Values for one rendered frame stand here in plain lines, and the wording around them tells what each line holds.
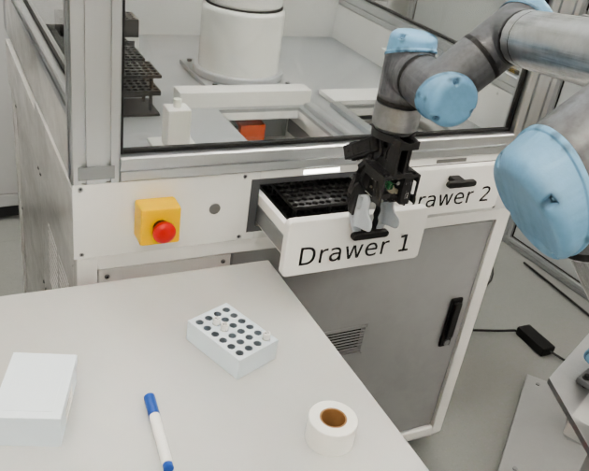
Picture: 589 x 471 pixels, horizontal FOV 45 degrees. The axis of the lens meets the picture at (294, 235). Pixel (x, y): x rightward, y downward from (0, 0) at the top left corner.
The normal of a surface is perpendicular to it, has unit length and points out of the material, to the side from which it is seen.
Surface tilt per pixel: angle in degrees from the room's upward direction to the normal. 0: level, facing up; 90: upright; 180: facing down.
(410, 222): 90
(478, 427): 0
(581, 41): 70
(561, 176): 58
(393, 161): 90
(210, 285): 0
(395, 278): 90
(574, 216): 77
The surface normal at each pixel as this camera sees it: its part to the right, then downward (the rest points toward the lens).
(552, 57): -0.96, 0.26
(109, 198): 0.43, 0.50
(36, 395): 0.13, -0.86
